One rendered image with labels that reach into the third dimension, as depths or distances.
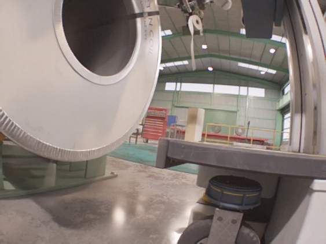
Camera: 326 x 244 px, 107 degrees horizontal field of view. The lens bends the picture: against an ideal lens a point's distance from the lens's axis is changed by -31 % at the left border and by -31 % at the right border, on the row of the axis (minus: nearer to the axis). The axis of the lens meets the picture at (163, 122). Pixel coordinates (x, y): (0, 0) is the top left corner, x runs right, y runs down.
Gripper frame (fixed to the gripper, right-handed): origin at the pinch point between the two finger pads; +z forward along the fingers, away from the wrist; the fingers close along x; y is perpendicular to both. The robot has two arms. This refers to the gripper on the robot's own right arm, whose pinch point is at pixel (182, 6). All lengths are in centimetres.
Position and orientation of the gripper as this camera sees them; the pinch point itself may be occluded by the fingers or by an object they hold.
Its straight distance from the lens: 131.3
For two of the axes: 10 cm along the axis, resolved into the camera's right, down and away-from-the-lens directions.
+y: -3.2, -5.4, -7.8
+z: -8.4, 5.4, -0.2
